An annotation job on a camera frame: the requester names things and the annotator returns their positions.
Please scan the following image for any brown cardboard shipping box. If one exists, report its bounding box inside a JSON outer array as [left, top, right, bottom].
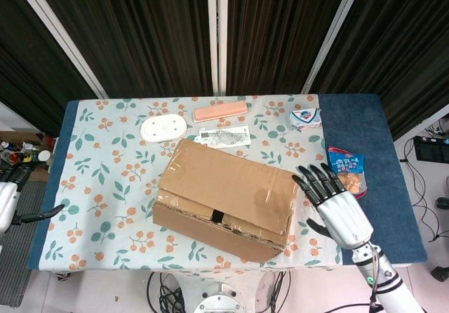
[[152, 138, 300, 264]]

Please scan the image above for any white partition frame post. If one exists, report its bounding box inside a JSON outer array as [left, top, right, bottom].
[[300, 0, 368, 95], [206, 0, 229, 96], [9, 0, 108, 99]]

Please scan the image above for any black floor cable bundle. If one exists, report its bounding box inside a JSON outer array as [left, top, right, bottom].
[[146, 269, 187, 313]]

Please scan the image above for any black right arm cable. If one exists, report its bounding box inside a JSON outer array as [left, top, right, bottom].
[[367, 286, 384, 313]]

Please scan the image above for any cardboard box of clutter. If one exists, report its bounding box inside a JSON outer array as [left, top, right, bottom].
[[0, 132, 57, 181]]

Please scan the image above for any packaged ruler set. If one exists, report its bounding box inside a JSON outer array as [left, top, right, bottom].
[[198, 124, 252, 149]]

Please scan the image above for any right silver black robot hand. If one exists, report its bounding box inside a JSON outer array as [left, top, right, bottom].
[[292, 163, 373, 249]]

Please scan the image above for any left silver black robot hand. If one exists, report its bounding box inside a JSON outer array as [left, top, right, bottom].
[[0, 166, 66, 235]]

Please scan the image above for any grey ribbed floor mat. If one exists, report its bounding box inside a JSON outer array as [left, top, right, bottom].
[[0, 181, 47, 307]]

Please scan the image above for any dark pleated curtain panel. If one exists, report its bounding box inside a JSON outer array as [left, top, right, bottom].
[[30, 0, 215, 98], [226, 0, 357, 96], [0, 0, 98, 137], [310, 0, 449, 140]]

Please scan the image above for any blue biscuit snack bag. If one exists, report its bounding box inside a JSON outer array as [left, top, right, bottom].
[[328, 146, 368, 200]]

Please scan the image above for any black electronic device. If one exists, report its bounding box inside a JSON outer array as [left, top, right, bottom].
[[413, 135, 449, 162]]

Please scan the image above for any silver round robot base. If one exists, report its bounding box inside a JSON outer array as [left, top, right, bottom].
[[194, 281, 248, 313]]

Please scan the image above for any floral orange fruit tablecloth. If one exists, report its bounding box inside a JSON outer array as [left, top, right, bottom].
[[37, 94, 344, 270]]

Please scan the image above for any white oval dish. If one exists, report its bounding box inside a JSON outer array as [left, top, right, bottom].
[[140, 114, 188, 144]]

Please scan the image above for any pink rectangular case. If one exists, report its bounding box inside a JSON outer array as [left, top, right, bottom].
[[193, 100, 248, 124]]

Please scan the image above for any white blue soap package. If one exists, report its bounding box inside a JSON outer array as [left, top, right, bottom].
[[288, 107, 324, 132]]

